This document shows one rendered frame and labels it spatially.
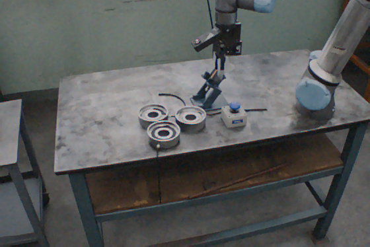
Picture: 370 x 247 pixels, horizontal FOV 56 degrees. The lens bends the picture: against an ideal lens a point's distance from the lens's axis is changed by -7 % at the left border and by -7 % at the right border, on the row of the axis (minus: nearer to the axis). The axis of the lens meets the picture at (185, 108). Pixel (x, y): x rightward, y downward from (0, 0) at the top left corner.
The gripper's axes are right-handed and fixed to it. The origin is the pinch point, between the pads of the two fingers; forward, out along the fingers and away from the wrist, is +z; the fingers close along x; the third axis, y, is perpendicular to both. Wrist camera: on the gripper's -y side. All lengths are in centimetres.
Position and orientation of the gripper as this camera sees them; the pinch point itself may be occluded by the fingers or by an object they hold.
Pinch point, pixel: (217, 74)
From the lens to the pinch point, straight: 134.3
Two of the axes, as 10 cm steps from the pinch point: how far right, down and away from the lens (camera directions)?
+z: 0.0, 8.3, 5.6
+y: 9.6, -1.5, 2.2
